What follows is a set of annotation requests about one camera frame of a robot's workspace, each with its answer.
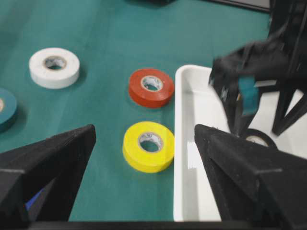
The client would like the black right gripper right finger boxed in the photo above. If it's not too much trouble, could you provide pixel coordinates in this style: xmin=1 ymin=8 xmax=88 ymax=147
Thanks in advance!
xmin=194 ymin=124 xmax=307 ymax=225

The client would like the white tape roll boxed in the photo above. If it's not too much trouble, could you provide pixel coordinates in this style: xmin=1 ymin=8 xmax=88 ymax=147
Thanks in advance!
xmin=29 ymin=47 xmax=80 ymax=90

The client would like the blue tape roll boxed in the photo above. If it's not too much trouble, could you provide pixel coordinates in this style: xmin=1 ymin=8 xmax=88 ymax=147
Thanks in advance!
xmin=25 ymin=188 xmax=44 ymax=211

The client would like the black tape roll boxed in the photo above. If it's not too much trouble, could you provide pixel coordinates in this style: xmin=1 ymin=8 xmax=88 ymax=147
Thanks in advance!
xmin=240 ymin=128 xmax=277 ymax=149

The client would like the orange tape roll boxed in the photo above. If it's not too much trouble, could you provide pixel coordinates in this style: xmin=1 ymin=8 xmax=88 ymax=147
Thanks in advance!
xmin=128 ymin=69 xmax=175 ymax=108

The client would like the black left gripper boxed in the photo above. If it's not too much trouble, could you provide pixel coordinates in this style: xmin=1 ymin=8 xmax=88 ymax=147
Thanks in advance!
xmin=208 ymin=0 xmax=307 ymax=136

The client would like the white plastic tray case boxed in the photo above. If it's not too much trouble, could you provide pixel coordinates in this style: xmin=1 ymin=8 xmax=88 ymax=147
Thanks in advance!
xmin=173 ymin=65 xmax=307 ymax=221

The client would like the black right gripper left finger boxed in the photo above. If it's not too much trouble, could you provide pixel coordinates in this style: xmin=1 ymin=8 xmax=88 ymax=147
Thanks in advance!
xmin=0 ymin=124 xmax=96 ymax=223

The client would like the yellow tape roll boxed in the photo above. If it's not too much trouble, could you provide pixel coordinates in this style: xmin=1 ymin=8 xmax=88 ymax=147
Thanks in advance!
xmin=122 ymin=121 xmax=175 ymax=173

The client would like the teal green tape roll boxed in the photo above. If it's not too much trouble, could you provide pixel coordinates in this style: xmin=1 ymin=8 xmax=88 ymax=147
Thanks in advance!
xmin=0 ymin=88 xmax=17 ymax=133

